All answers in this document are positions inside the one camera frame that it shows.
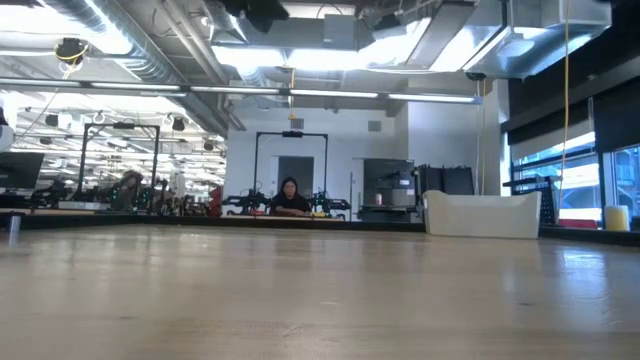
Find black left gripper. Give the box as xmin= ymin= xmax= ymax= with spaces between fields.
xmin=219 ymin=0 xmax=291 ymax=34

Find white plastic bin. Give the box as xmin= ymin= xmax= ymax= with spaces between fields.
xmin=423 ymin=189 xmax=543 ymax=240

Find long ceiling light bar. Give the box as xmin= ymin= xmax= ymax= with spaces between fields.
xmin=0 ymin=77 xmax=484 ymax=105

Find grey door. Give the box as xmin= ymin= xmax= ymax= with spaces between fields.
xmin=277 ymin=156 xmax=315 ymax=201

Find person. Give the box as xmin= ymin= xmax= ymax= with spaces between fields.
xmin=269 ymin=175 xmax=313 ymax=218
xmin=107 ymin=170 xmax=147 ymax=211

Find dark grey cabinet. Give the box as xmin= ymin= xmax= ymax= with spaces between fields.
xmin=363 ymin=158 xmax=417 ymax=207

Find black upright panels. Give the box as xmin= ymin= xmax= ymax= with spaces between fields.
xmin=416 ymin=164 xmax=475 ymax=197

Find black computer monitor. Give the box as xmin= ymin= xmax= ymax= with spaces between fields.
xmin=0 ymin=151 xmax=45 ymax=190

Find black window rack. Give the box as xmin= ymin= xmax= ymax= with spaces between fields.
xmin=502 ymin=174 xmax=564 ymax=224

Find yellow hanging cable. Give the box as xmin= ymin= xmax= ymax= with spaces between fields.
xmin=557 ymin=0 xmax=571 ymax=211
xmin=287 ymin=67 xmax=297 ymax=121

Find black gantry frame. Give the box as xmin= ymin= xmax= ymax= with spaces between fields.
xmin=253 ymin=131 xmax=330 ymax=201
xmin=77 ymin=123 xmax=161 ymax=199

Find black ceiling cable reel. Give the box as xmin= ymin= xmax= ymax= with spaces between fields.
xmin=53 ymin=37 xmax=91 ymax=65

